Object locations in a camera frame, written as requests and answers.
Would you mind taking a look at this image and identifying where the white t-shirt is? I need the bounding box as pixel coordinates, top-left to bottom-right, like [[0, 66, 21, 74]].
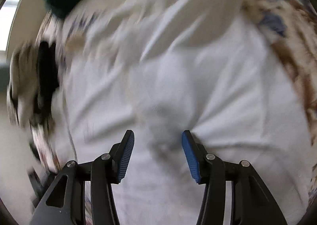
[[52, 0, 310, 224]]

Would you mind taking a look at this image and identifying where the stack of folded clothes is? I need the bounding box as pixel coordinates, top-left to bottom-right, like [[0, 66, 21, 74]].
[[33, 41, 59, 125]]

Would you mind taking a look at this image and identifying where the floral fleece bed blanket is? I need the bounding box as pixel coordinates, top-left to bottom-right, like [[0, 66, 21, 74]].
[[7, 0, 316, 213]]

